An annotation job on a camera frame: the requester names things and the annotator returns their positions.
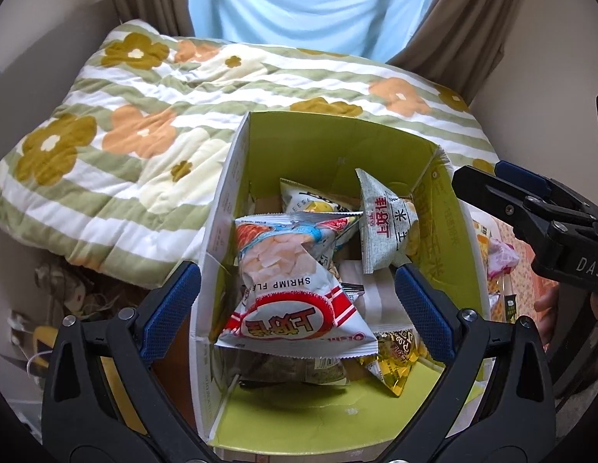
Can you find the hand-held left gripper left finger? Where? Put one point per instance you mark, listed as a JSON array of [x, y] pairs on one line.
[[171, 308]]

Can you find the yellow snack packet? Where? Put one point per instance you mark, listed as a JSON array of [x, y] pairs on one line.
[[390, 361]]

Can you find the green cardboard box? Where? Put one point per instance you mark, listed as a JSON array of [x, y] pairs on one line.
[[303, 144]]

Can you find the small pink snack packet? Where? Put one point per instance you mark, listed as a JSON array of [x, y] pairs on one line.
[[502, 255]]

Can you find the grey headboard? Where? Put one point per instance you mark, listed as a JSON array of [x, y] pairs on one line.
[[48, 58]]

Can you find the dark green snack packet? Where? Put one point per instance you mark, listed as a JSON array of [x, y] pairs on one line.
[[510, 307]]

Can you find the flowered striped quilt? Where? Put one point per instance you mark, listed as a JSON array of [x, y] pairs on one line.
[[134, 130]]

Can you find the grey white snack packet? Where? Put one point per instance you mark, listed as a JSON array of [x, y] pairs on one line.
[[323, 374]]

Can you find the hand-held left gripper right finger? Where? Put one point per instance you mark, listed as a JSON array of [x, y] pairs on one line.
[[424, 313]]

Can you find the person's right hand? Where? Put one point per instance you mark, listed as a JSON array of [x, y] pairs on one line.
[[549, 318]]

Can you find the light blue cloth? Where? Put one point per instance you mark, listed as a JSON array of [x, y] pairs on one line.
[[308, 5]]

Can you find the white corn snack packet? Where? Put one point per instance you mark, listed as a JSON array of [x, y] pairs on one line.
[[383, 226]]

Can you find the pale blue cheese snack packet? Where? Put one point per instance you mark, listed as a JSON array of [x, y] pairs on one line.
[[313, 200]]

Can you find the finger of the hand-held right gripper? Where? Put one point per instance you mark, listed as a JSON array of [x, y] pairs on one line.
[[521, 178], [501, 197]]

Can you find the red white shrimp chip packet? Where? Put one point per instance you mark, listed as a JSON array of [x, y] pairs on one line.
[[279, 299]]

